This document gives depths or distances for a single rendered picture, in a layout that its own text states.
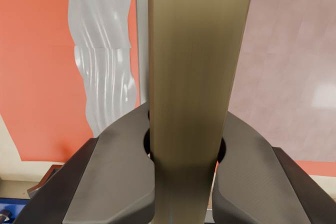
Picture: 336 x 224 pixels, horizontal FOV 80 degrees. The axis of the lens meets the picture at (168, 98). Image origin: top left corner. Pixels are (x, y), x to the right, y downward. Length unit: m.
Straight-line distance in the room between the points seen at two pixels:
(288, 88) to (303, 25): 0.08
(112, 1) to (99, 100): 0.13
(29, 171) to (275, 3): 0.45
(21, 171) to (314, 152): 0.49
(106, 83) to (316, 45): 0.26
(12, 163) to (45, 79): 0.19
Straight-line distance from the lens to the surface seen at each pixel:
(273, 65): 0.29
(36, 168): 0.44
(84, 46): 0.27
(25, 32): 0.31
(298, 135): 0.36
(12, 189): 0.48
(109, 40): 0.26
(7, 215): 0.47
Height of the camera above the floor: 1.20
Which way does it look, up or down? 62 degrees down
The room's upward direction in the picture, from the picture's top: 175 degrees counter-clockwise
